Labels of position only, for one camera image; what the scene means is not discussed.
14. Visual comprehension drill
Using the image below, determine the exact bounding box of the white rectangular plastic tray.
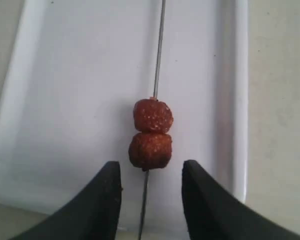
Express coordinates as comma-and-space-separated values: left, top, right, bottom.
0, 0, 248, 240

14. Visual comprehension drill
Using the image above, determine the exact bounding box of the thin metal skewer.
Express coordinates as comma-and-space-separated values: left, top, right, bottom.
137, 0, 166, 240

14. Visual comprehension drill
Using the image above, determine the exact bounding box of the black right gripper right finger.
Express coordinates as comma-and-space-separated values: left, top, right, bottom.
181, 160, 300, 240

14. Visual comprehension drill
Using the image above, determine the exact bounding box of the brown meatball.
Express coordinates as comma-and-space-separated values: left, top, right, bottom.
133, 98, 174, 134
128, 132, 173, 171

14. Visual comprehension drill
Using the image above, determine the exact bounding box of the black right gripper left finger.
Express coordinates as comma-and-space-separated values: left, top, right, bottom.
14, 161, 123, 240

